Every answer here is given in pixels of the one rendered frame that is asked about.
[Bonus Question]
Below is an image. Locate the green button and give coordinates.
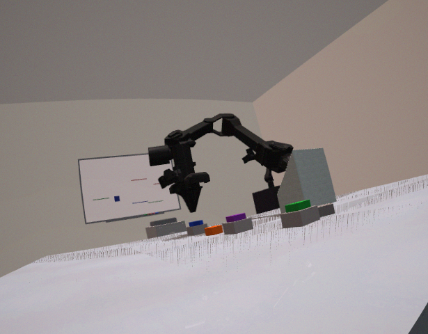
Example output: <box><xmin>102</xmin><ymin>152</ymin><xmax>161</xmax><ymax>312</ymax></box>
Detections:
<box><xmin>280</xmin><ymin>200</ymin><xmax>320</xmax><ymax>228</ymax></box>

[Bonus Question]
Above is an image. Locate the blue button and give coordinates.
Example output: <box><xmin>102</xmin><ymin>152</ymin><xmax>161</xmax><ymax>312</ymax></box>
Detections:
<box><xmin>187</xmin><ymin>220</ymin><xmax>207</xmax><ymax>236</ymax></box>

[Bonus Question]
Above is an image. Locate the orange block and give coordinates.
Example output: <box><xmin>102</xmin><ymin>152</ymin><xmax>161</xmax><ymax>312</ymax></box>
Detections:
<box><xmin>204</xmin><ymin>225</ymin><xmax>223</xmax><ymax>236</ymax></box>

